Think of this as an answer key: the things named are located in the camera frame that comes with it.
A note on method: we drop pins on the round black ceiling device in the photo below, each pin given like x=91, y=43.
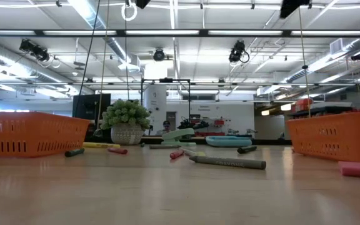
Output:
x=158, y=55

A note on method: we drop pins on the pink eraser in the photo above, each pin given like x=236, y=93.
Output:
x=356, y=169

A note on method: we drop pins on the green succulent in white pot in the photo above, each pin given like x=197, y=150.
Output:
x=126, y=118

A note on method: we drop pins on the black background monitor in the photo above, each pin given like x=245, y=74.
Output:
x=91, y=106

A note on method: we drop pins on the white air vent box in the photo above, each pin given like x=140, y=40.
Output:
x=337, y=46

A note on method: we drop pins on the black background robot arms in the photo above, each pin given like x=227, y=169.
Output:
x=195, y=124

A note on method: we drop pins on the mint green stapler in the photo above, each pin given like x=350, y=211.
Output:
x=177, y=136

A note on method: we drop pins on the black table frame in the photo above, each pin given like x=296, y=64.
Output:
x=270, y=141

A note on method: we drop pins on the black ceiling-mounted device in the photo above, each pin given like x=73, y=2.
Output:
x=34, y=50

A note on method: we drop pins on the black overhead light bar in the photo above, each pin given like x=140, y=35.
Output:
x=203, y=32

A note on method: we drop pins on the black metal background frame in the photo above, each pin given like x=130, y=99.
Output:
x=166, y=80

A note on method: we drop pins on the shelf with orange boxes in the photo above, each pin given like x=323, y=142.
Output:
x=303, y=104

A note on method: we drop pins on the small black ceiling lamp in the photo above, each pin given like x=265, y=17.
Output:
x=358, y=56

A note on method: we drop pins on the grey crayon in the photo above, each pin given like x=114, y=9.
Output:
x=230, y=162

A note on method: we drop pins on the white pillar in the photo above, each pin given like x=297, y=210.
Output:
x=155, y=100

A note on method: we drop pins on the white pencil with yellow cap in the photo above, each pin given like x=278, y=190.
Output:
x=192, y=152

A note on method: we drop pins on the workbench with red bins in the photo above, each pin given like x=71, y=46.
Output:
x=219, y=122

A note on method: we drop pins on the person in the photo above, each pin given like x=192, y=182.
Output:
x=166, y=126

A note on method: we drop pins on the yellow highlighter marker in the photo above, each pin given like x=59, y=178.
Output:
x=100, y=145

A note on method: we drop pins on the orange perforated plastic bin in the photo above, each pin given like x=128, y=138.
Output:
x=27, y=134
x=339, y=137

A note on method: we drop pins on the dark green crayon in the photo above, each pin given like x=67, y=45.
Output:
x=74, y=152
x=246, y=149

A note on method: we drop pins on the blue calculator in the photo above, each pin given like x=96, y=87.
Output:
x=228, y=141

